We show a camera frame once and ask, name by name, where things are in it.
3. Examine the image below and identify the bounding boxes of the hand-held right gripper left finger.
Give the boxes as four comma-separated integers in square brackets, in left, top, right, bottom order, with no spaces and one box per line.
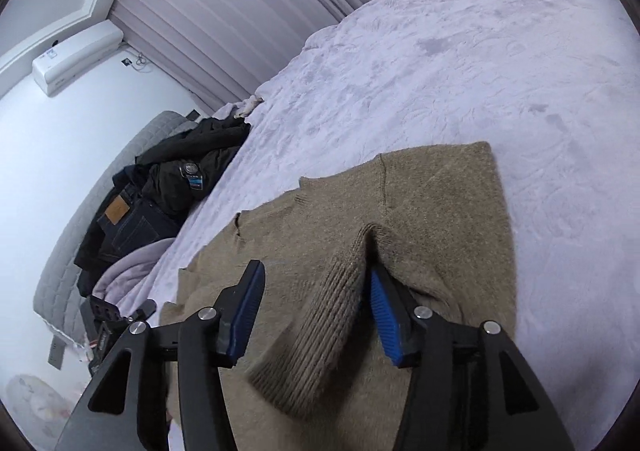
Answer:
[55,259,266,451]

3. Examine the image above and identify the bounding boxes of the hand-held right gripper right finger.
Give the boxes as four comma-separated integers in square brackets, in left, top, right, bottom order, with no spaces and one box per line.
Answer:
[371,263,576,451]

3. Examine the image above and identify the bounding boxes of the brown knit sweater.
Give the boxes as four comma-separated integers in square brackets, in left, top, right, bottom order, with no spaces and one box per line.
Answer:
[160,141,518,451]

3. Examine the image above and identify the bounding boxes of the light purple cloth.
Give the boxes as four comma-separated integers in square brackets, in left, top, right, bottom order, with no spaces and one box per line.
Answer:
[91,237,177,317]

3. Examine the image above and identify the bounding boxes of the pale floral round cushion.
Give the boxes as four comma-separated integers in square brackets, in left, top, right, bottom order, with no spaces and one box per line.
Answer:
[4,373,67,448]

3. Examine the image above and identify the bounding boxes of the dark blue jeans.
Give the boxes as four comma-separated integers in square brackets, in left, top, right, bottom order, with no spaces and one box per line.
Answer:
[74,170,182,282]

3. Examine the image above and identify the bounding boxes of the black jacket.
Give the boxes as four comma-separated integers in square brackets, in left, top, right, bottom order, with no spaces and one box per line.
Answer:
[134,117,252,219]

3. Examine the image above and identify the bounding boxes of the small beige cloth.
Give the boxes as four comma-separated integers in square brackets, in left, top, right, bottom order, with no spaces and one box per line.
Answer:
[234,95,264,119]

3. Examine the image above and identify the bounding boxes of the lavender bed blanket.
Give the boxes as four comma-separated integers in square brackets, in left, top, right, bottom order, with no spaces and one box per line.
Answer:
[145,0,640,451]

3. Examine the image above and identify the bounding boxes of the white air conditioner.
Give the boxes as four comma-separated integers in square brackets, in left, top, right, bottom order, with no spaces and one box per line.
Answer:
[32,22,124,97]

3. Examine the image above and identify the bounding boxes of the grey wall switch panel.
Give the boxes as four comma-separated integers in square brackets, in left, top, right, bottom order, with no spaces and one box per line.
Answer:
[48,338,66,371]

